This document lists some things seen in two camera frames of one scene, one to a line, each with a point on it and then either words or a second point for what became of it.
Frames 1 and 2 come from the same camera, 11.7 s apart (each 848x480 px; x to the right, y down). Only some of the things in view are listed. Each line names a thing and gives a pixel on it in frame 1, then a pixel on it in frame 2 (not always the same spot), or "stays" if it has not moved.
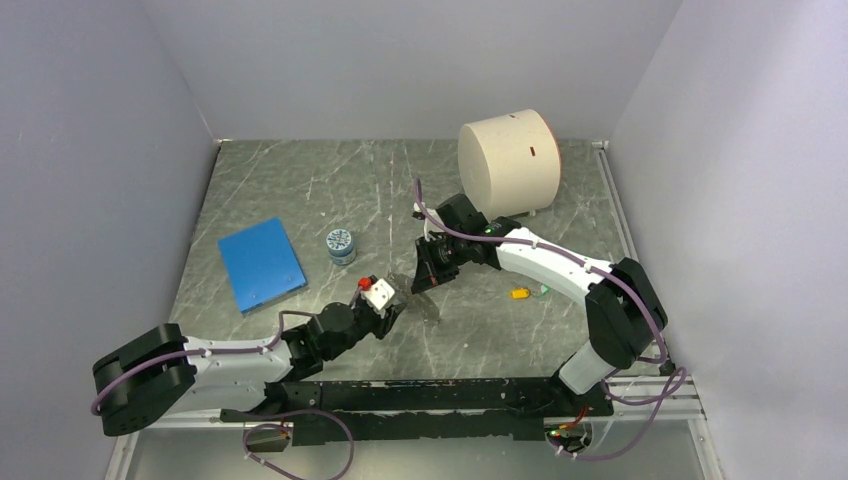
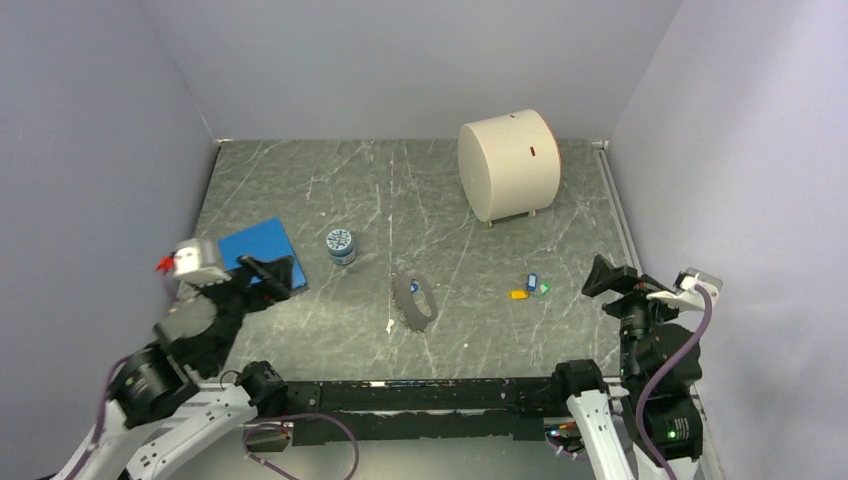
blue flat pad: x=261 y=264 stays
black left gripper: x=383 y=325 -> x=275 y=275
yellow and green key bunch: x=524 y=293 stays
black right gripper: x=429 y=273 -> x=623 y=278
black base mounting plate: x=512 y=409 stays
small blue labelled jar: x=341 y=248 stays
